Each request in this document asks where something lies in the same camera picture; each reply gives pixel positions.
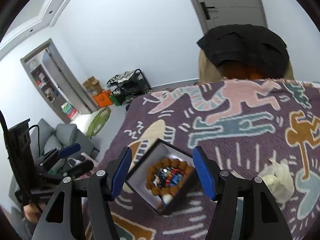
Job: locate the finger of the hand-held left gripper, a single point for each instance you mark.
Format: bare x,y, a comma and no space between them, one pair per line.
80,168
68,150

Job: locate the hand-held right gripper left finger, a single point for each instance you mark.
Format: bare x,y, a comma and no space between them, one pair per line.
121,172

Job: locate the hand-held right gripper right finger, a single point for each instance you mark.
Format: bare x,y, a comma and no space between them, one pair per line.
203,172

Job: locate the black gift box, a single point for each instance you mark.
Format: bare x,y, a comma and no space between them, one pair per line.
181,202

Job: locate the person's left hand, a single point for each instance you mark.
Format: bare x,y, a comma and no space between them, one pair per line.
33,211

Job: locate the grey sofa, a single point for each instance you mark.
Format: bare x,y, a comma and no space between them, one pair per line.
65,132

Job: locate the green floor mat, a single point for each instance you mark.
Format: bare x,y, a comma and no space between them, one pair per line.
98,122

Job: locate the printed blanket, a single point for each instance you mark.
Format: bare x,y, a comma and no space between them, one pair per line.
250,142

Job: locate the orange box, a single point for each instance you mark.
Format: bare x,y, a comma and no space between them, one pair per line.
102,99

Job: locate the grey open door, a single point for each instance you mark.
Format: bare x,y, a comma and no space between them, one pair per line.
67,85

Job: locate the green paper bag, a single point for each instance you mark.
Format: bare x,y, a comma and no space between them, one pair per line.
115,100

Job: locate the open cardboard box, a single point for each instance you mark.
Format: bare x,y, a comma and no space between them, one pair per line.
92,85

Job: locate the storage shelf with goods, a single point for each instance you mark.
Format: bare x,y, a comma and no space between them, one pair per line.
45,85

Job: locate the crumpled white plastic bag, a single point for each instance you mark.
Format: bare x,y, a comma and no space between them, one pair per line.
278,180

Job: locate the black shoe rack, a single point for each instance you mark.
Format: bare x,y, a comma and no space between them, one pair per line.
130,87

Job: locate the beige chair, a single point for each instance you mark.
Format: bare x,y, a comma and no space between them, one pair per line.
206,70

